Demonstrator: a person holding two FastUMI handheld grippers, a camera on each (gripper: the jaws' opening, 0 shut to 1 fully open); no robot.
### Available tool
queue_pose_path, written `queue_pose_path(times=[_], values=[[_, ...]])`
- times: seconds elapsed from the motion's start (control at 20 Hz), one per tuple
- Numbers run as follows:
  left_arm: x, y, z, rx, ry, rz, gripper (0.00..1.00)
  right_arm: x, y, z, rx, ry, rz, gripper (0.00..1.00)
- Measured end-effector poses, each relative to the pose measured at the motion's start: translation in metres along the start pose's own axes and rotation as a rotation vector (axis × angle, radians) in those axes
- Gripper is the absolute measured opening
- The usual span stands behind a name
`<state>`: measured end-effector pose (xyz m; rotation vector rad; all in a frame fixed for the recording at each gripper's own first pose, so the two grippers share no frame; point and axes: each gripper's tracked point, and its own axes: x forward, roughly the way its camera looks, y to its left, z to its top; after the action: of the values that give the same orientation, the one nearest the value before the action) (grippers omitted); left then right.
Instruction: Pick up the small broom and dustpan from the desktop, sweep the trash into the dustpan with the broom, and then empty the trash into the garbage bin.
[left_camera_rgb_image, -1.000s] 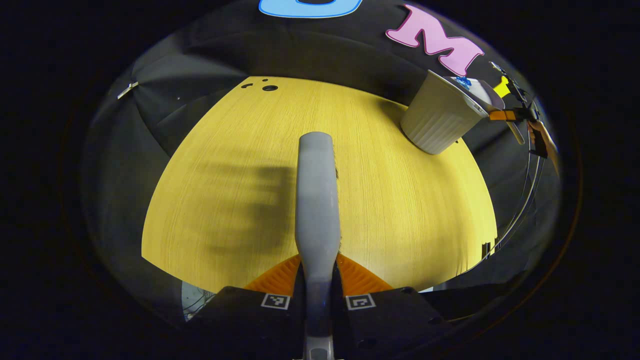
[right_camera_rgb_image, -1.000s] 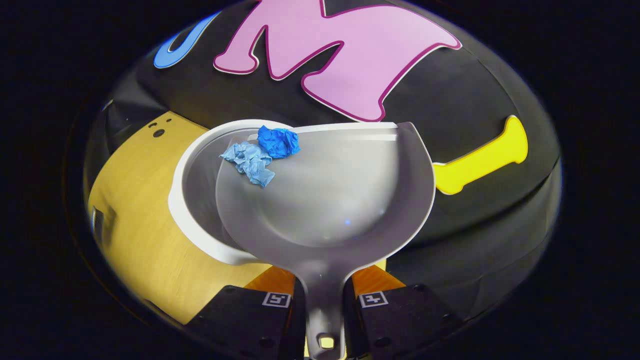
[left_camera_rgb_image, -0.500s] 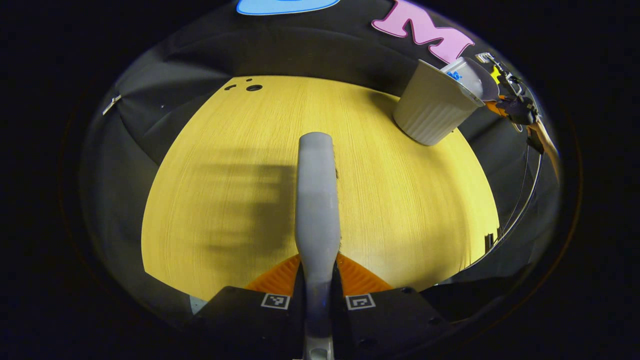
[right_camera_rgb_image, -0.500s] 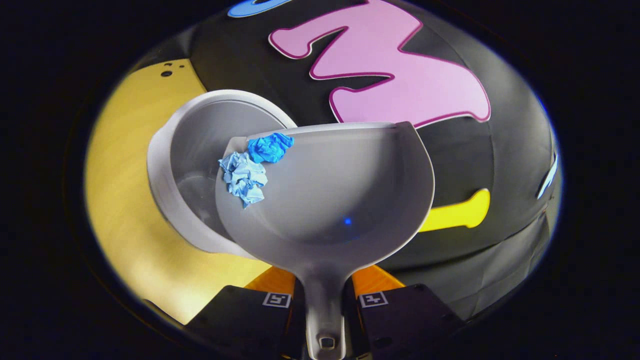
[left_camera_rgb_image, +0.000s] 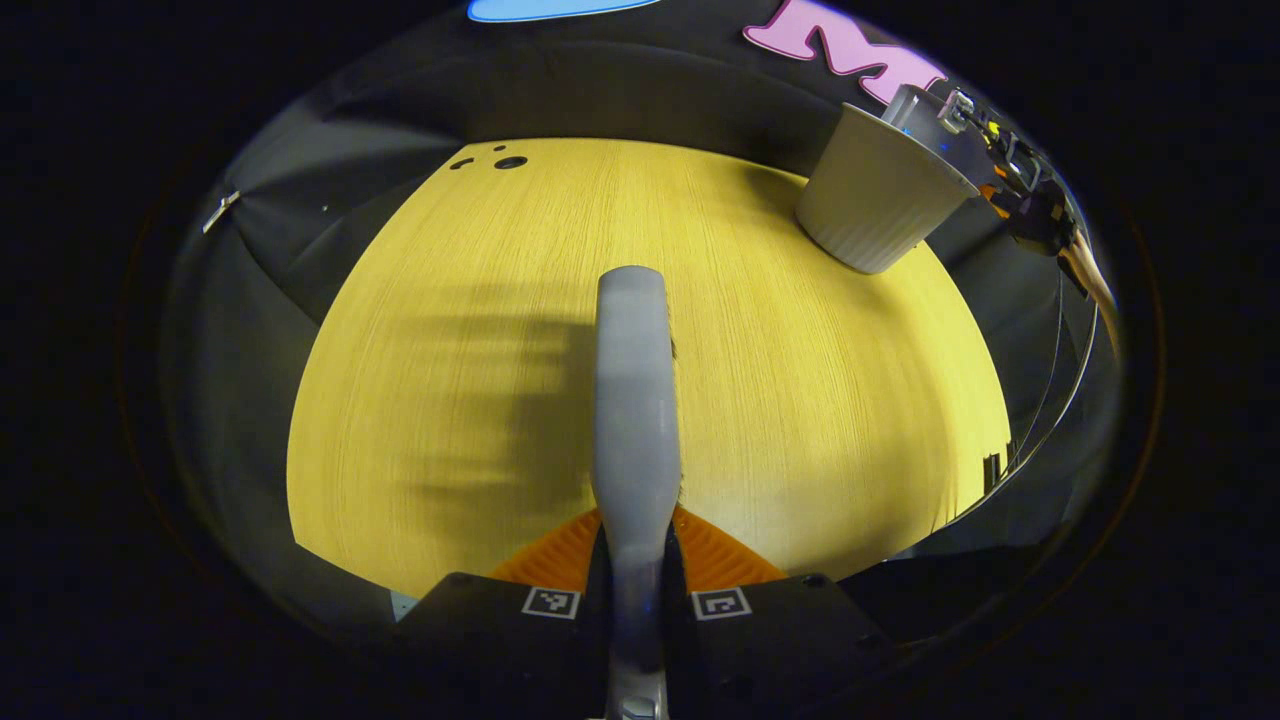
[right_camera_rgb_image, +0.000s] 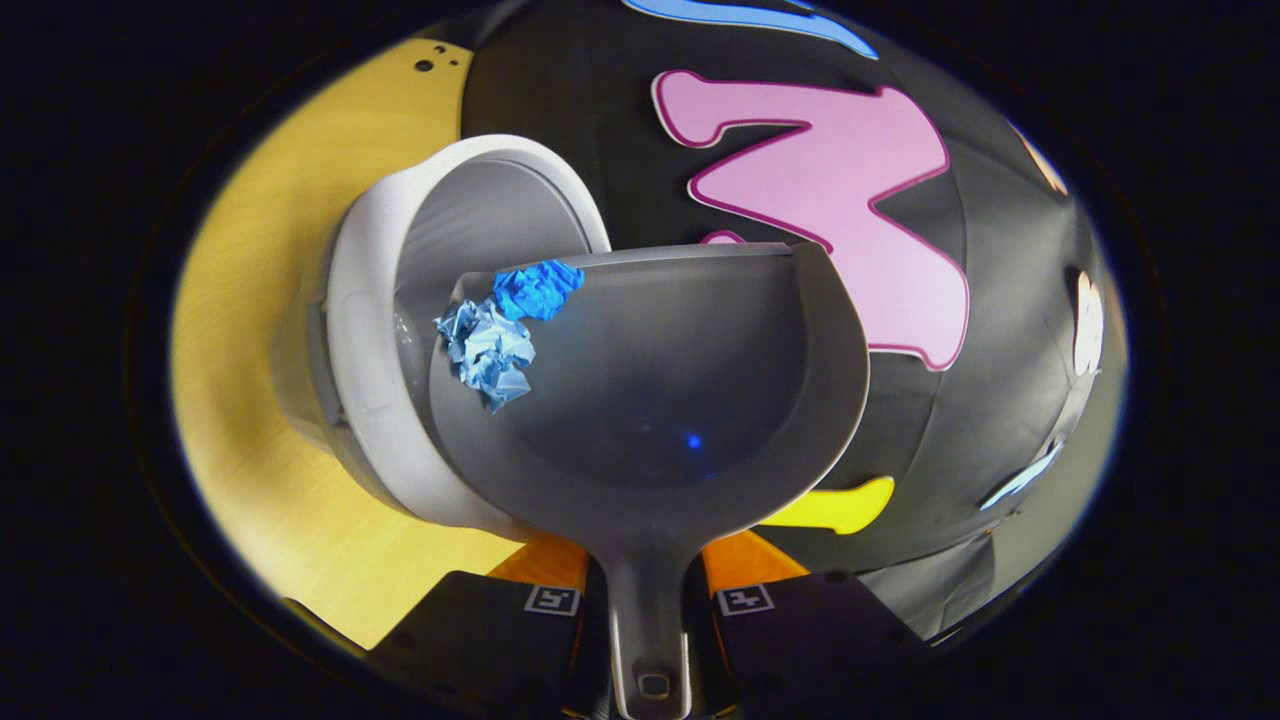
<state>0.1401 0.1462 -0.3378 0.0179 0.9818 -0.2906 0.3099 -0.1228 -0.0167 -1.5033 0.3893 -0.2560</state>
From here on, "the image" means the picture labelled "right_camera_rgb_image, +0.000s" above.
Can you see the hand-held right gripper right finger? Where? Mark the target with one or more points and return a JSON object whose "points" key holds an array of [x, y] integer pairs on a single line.
{"points": [[800, 640]]}

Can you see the grey plastic dustpan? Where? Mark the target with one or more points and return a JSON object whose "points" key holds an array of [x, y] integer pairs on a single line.
{"points": [[680, 380]]}

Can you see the grey ribbed garbage bin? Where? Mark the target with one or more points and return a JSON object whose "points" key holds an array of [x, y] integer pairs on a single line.
{"points": [[360, 350]]}

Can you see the black backdrop cloth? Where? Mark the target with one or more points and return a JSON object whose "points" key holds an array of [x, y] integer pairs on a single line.
{"points": [[1000, 300]]}

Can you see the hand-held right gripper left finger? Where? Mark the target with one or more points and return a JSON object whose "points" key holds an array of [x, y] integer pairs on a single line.
{"points": [[480, 640]]}

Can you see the light blue paper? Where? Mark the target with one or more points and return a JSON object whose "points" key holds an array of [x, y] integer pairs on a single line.
{"points": [[490, 350]]}

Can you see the dark blue paper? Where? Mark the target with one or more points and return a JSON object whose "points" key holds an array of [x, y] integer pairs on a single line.
{"points": [[535, 290]]}

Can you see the yellow wooden desktop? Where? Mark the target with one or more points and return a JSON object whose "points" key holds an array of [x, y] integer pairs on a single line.
{"points": [[260, 300]]}

